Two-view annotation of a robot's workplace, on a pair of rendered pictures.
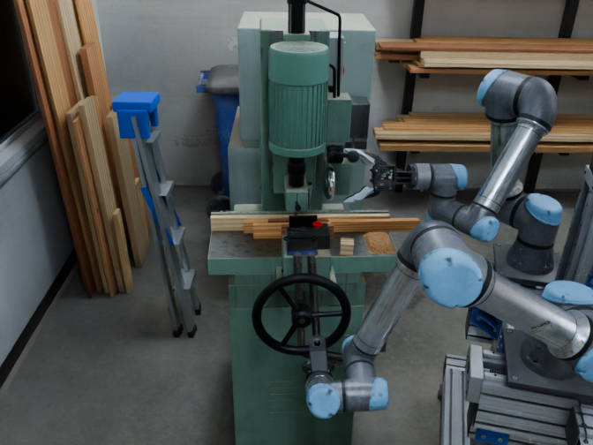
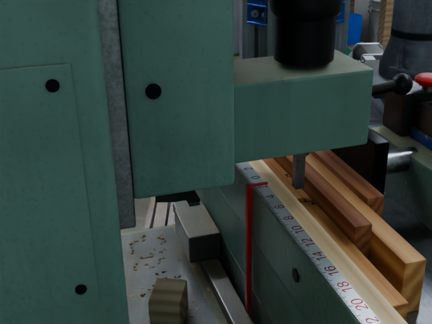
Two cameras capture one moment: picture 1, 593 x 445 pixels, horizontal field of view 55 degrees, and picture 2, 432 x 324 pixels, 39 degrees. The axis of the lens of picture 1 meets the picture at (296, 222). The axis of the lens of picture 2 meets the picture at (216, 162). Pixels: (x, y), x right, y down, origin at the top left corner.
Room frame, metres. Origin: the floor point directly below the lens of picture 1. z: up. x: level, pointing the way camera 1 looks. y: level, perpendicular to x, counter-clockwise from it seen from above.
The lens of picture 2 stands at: (1.87, 0.49, 1.22)
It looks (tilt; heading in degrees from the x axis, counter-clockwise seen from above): 25 degrees down; 258
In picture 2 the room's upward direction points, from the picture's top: 1 degrees counter-clockwise
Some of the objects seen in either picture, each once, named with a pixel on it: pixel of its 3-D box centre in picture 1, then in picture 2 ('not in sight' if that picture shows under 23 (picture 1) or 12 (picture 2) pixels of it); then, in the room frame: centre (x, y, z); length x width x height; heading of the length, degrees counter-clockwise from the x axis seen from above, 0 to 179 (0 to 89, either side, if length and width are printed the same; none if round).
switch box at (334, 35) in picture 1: (333, 58); not in sight; (2.01, -0.11, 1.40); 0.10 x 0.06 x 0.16; 4
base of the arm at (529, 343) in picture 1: (554, 344); (416, 50); (1.17, -0.68, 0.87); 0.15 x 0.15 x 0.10
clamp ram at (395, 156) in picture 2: (304, 233); (381, 162); (1.58, -0.02, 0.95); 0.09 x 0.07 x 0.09; 94
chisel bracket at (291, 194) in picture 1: (296, 194); (279, 111); (1.70, 0.00, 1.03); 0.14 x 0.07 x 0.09; 4
